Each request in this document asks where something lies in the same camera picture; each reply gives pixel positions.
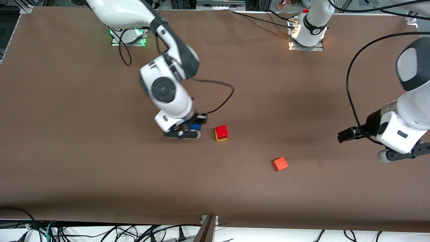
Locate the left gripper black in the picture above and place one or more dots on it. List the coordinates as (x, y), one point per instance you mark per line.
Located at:
(370, 125)

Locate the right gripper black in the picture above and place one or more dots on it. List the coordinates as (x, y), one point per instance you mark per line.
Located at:
(197, 118)

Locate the blue cube block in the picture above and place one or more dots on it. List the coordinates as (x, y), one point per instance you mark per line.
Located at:
(194, 127)

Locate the red cube block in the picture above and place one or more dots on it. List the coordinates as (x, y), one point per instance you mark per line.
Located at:
(221, 131)

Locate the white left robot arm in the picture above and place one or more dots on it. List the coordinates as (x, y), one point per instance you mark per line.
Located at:
(416, 101)

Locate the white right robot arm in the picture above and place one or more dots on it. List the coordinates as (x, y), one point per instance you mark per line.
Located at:
(168, 90)

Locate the yellow cube block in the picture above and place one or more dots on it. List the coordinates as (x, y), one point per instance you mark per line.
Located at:
(221, 139)

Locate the brown paper table cover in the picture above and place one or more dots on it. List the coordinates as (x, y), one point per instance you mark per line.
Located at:
(215, 191)

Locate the orange cube block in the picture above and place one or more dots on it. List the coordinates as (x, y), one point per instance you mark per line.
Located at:
(280, 164)

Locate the brown slanted bar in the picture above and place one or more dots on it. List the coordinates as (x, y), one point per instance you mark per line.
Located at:
(205, 232)

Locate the black power plug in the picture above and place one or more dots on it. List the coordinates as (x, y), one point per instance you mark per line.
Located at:
(182, 235)

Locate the white power strip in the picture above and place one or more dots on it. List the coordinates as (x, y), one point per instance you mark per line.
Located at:
(220, 4)

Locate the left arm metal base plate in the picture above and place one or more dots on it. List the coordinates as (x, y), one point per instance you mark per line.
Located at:
(319, 48)

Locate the small metal table bracket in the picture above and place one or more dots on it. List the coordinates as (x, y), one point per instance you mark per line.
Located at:
(203, 219)

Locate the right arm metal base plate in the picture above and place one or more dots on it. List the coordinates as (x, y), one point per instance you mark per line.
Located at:
(142, 38)

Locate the aluminium corner bracket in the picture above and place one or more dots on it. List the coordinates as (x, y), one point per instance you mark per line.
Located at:
(411, 18)
(26, 9)

